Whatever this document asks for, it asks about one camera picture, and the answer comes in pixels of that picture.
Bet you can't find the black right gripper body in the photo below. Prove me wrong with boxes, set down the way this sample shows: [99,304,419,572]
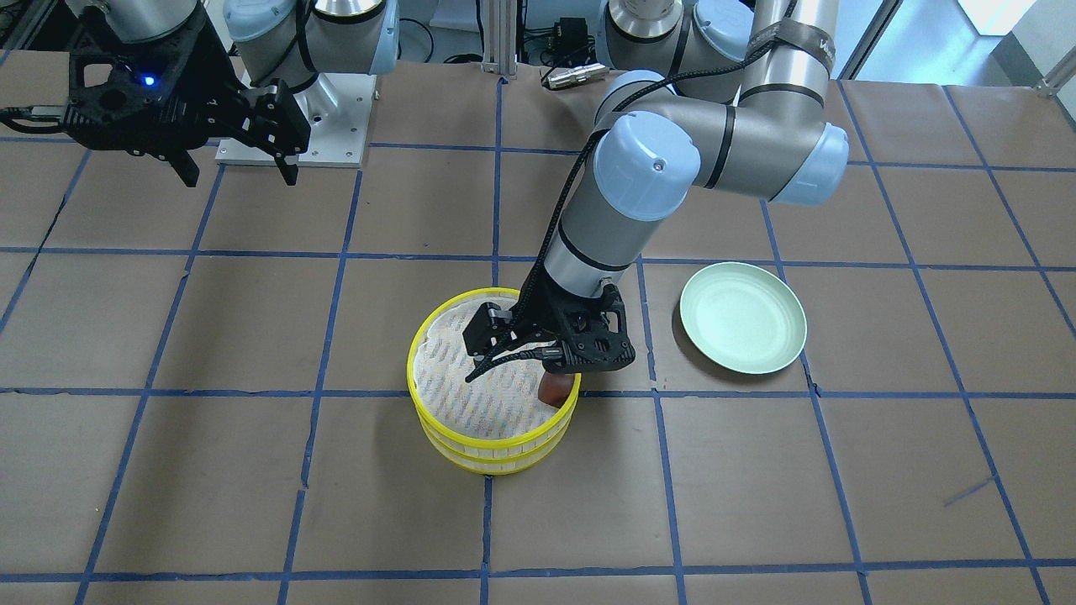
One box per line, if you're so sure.
[198,80,311,169]

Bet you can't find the yellow steamer layer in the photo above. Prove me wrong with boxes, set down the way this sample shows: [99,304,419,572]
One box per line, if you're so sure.
[419,416,572,476]
[406,287,580,447]

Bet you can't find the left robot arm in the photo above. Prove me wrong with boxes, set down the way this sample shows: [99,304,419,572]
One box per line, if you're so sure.
[462,1,849,382]

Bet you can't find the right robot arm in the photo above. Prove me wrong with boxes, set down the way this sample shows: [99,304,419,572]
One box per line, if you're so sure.
[58,1,398,187]

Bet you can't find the aluminium frame post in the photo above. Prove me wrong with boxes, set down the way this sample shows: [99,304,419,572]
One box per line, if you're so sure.
[476,0,521,82]

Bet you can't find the yellow top steamer layer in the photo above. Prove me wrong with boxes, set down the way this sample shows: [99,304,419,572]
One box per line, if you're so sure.
[406,287,580,447]

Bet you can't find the black cables bundle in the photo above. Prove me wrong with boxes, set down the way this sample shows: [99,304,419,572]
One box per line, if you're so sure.
[399,17,484,65]

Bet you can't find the silver connector box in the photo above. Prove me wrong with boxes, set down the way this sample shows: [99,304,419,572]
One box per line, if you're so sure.
[541,62,610,92]

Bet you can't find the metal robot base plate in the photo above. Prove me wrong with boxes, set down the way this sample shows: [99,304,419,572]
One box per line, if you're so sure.
[216,71,377,169]

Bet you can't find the light green plate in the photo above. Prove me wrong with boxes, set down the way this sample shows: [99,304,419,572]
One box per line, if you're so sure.
[679,263,808,375]

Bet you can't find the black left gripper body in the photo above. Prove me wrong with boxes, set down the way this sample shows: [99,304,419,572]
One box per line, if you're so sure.
[462,281,625,358]

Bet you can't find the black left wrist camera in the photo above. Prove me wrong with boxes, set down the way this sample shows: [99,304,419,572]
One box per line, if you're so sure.
[552,303,636,374]

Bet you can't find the brown steamed bun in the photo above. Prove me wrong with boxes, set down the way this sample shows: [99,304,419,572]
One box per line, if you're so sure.
[535,371,577,409]

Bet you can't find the yellow bottom steamer layer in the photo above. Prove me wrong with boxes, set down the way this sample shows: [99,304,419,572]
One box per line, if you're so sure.
[419,416,572,476]

